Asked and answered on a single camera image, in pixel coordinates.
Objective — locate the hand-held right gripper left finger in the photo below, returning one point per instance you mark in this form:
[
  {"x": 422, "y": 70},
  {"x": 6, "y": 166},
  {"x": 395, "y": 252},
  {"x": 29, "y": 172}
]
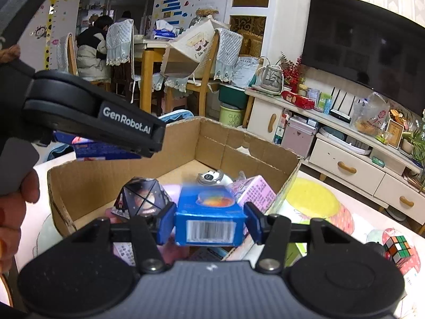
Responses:
[{"x": 166, "y": 226}]

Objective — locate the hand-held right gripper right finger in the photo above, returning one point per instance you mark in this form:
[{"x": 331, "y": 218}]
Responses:
[{"x": 252, "y": 222}]

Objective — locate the blue carton with barcode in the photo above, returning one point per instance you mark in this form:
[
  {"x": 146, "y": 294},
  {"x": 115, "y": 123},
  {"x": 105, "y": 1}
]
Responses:
[{"x": 209, "y": 216}]

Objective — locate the brown cardboard box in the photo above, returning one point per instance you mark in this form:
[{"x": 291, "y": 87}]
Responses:
[{"x": 215, "y": 146}]

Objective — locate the person's left hand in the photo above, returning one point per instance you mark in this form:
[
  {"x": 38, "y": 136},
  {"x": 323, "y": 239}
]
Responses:
[{"x": 10, "y": 219}]

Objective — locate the pink printed carton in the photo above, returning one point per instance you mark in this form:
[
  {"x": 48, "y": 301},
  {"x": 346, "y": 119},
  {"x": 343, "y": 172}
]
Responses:
[
  {"x": 123, "y": 254},
  {"x": 255, "y": 192}
]

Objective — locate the black geometric folding toy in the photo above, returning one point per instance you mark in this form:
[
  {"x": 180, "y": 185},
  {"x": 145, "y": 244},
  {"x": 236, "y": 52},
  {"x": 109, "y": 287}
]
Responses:
[{"x": 142, "y": 196}]

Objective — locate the blue cloth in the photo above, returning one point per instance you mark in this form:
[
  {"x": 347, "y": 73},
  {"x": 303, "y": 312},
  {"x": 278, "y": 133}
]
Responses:
[{"x": 59, "y": 153}]

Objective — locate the wooden chair with lace cover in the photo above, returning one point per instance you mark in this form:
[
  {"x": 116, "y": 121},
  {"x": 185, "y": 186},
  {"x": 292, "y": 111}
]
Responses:
[
  {"x": 70, "y": 56},
  {"x": 202, "y": 83}
]

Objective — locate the green box with barcode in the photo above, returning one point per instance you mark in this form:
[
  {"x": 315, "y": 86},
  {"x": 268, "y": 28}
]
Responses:
[{"x": 295, "y": 254}]

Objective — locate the dark blue box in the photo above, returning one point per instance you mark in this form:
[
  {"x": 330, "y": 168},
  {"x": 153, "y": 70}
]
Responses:
[{"x": 99, "y": 149}]

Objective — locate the white toy figure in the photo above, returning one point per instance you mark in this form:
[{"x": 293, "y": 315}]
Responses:
[{"x": 212, "y": 176}]

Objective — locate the pink printed table cover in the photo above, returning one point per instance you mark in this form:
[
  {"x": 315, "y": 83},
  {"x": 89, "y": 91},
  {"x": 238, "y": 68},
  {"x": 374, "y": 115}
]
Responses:
[{"x": 318, "y": 199}]

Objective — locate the yellow height chart sticker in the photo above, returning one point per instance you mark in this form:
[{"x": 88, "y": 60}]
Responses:
[{"x": 53, "y": 23}]

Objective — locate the dark chair with lace cover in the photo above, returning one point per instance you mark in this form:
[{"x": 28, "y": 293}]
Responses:
[{"x": 119, "y": 40}]

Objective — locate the wooden dining table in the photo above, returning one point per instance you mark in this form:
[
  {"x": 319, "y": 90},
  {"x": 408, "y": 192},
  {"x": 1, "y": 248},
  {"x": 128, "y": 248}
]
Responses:
[{"x": 149, "y": 73}]

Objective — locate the pink storage case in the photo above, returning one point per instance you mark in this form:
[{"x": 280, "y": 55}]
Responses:
[{"x": 297, "y": 138}]

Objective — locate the light green bin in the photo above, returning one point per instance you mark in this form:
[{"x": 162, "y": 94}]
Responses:
[{"x": 232, "y": 116}]

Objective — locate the cream television cabinet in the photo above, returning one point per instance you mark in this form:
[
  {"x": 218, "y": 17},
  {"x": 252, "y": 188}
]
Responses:
[{"x": 345, "y": 162}]

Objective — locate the blue tissue pack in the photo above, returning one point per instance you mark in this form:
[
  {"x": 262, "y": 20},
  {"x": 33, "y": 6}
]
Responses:
[{"x": 164, "y": 34}]

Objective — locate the dark green storage box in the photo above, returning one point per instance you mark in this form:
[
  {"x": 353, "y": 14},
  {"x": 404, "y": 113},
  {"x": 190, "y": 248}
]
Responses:
[{"x": 232, "y": 94}]

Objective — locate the red snack packet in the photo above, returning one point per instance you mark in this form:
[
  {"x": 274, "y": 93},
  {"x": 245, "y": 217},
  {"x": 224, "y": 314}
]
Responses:
[{"x": 298, "y": 99}]

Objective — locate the black router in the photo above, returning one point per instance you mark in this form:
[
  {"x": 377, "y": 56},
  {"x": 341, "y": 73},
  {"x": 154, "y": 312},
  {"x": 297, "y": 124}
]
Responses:
[{"x": 340, "y": 114}]

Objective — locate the small green box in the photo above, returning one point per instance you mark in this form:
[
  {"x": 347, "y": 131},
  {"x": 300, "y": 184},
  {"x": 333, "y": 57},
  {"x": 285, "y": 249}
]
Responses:
[{"x": 325, "y": 103}]

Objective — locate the small grey box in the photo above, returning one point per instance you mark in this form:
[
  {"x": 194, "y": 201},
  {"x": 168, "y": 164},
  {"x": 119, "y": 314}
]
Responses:
[{"x": 313, "y": 97}]

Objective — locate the small green tin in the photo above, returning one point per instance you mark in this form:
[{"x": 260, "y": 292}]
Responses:
[{"x": 378, "y": 162}]

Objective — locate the cream printed tablecloth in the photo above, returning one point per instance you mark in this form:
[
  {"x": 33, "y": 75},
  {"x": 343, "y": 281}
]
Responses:
[{"x": 192, "y": 46}]

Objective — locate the glass kettle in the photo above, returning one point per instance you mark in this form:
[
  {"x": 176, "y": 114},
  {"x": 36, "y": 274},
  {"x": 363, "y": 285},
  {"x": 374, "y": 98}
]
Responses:
[{"x": 270, "y": 78}]

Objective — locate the colourful puzzle cube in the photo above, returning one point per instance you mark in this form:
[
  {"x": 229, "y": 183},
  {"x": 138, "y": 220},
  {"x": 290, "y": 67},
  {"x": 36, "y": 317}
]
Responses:
[{"x": 396, "y": 249}]

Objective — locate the white paper sheet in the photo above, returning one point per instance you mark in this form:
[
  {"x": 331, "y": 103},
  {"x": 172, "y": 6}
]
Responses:
[{"x": 245, "y": 71}]

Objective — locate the red berry branches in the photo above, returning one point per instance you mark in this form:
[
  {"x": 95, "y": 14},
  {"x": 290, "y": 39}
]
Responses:
[{"x": 294, "y": 71}]

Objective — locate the glass jar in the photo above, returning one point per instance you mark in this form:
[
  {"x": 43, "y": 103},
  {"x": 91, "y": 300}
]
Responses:
[{"x": 199, "y": 20}]

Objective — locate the clear plastic bag of snacks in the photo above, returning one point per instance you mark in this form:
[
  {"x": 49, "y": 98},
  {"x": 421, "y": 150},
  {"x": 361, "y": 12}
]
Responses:
[{"x": 372, "y": 116}]

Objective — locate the black flat television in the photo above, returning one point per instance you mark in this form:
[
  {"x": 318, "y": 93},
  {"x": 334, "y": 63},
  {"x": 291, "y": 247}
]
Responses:
[{"x": 358, "y": 40}]

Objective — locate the wooden picture frame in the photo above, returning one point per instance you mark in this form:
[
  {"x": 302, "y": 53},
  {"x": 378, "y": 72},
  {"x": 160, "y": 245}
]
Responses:
[{"x": 395, "y": 133}]

